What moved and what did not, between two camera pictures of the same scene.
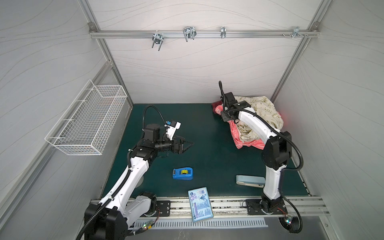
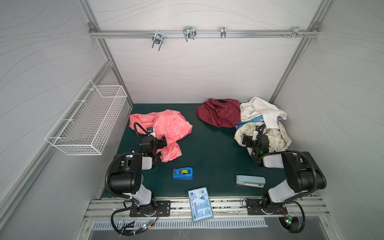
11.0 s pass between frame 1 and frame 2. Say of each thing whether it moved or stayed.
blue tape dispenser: stayed
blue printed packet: stayed
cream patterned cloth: moved
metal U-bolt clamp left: stayed
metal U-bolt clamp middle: stayed
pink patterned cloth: moved
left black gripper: moved
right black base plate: stayed
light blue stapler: stayed
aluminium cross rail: stayed
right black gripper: moved
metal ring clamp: stayed
